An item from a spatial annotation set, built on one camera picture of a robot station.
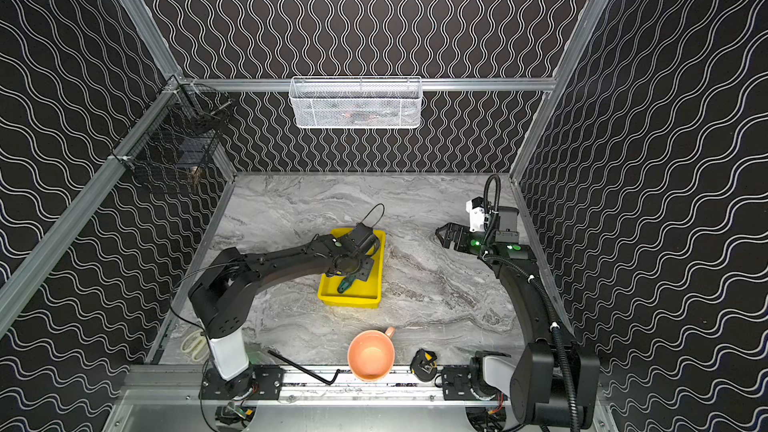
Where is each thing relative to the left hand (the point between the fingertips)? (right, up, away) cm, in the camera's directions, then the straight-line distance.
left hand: (373, 271), depth 89 cm
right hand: (+23, +12, -6) cm, 26 cm away
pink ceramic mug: (0, -20, -10) cm, 22 cm away
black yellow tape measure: (+13, -21, -14) cm, 28 cm away
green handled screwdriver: (-8, -4, 0) cm, 9 cm away
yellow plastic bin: (-3, -7, -1) cm, 8 cm away
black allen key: (-17, -23, -12) cm, 31 cm away
